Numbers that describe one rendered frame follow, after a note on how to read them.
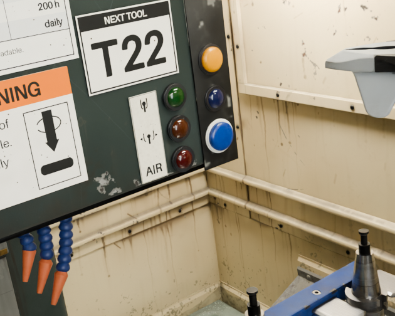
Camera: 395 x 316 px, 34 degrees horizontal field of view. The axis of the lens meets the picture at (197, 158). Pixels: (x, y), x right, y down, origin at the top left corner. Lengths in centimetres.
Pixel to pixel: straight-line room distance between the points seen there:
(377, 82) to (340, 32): 89
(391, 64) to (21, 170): 32
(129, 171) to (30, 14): 17
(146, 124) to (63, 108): 9
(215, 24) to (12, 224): 27
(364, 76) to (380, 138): 89
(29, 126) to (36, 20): 9
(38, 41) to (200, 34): 17
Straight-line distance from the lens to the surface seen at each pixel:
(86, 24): 57
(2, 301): 134
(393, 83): 58
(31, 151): 56
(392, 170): 148
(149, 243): 196
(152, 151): 62
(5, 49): 55
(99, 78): 58
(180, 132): 63
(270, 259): 192
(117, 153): 60
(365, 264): 99
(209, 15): 64
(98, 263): 189
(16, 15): 55
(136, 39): 60
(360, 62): 58
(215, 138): 65
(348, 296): 102
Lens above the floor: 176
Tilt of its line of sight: 19 degrees down
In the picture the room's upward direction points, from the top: 7 degrees counter-clockwise
